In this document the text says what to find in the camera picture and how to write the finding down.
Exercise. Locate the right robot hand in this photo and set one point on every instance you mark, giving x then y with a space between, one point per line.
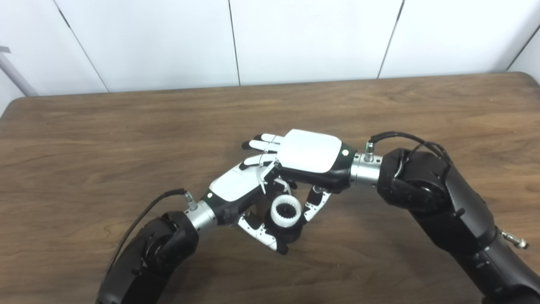
310 150

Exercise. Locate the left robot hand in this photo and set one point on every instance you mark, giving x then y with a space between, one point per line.
234 185

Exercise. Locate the round black part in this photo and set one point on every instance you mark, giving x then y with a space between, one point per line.
291 234

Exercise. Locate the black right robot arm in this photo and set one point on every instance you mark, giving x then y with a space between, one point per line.
443 198

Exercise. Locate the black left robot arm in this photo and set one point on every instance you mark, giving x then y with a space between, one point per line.
152 257

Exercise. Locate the gray wall corner post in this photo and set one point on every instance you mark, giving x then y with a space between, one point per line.
17 78

